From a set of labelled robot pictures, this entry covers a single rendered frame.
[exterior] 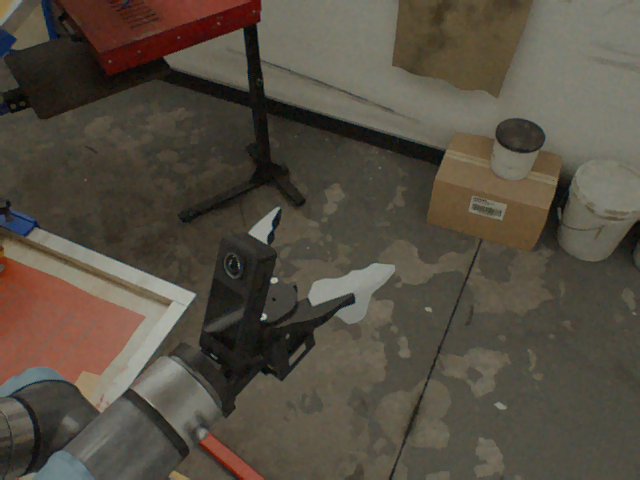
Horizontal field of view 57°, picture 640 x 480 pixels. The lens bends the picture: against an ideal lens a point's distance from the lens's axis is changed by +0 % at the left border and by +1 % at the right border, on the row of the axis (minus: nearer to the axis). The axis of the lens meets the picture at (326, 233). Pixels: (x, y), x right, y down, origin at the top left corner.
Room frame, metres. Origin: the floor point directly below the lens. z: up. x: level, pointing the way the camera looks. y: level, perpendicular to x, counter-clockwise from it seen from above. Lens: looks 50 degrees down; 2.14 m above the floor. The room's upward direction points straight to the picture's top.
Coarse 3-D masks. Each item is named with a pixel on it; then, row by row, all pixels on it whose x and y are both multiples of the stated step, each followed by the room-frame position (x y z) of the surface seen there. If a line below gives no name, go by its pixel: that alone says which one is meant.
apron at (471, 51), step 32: (416, 0) 2.27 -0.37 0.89; (448, 0) 2.23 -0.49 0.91; (480, 0) 2.15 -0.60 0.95; (512, 0) 2.13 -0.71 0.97; (416, 32) 2.25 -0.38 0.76; (448, 32) 2.22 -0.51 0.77; (480, 32) 2.14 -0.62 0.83; (512, 32) 2.10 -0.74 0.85; (416, 64) 2.24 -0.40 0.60; (448, 64) 2.21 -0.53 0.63; (480, 64) 2.14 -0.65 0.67
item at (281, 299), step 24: (288, 288) 0.31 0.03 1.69; (264, 312) 0.28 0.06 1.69; (288, 312) 0.28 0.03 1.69; (264, 336) 0.26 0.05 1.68; (288, 336) 0.28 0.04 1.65; (312, 336) 0.29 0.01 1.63; (192, 360) 0.23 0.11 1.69; (216, 360) 0.24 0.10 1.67; (264, 360) 0.26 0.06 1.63; (288, 360) 0.26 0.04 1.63; (216, 384) 0.22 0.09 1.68; (240, 384) 0.24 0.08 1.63
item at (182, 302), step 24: (24, 240) 0.94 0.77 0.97; (48, 240) 0.93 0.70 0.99; (96, 264) 0.85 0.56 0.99; (120, 264) 0.85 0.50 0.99; (144, 288) 0.78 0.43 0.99; (168, 288) 0.78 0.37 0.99; (168, 312) 0.72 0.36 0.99; (168, 336) 0.66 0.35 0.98; (144, 360) 0.60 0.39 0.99; (120, 384) 0.54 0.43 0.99
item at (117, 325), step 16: (16, 272) 0.85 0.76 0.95; (32, 272) 0.85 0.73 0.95; (32, 288) 0.81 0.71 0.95; (48, 288) 0.81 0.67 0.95; (64, 288) 0.81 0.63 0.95; (64, 304) 0.76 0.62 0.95; (80, 304) 0.76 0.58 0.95; (96, 304) 0.76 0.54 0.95; (112, 304) 0.76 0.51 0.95; (112, 320) 0.72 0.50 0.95; (128, 320) 0.72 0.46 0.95; (96, 336) 0.68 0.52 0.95; (112, 336) 0.68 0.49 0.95; (128, 336) 0.68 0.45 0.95; (80, 352) 0.64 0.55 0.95; (96, 352) 0.64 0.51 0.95; (112, 352) 0.63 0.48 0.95; (64, 368) 0.60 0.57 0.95; (80, 368) 0.60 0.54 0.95; (96, 368) 0.60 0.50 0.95
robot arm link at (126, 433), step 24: (120, 408) 0.19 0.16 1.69; (144, 408) 0.19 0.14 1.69; (96, 432) 0.17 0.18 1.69; (120, 432) 0.17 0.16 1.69; (144, 432) 0.17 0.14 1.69; (168, 432) 0.17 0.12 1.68; (72, 456) 0.15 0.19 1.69; (96, 456) 0.15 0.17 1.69; (120, 456) 0.15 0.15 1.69; (144, 456) 0.16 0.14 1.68; (168, 456) 0.16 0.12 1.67
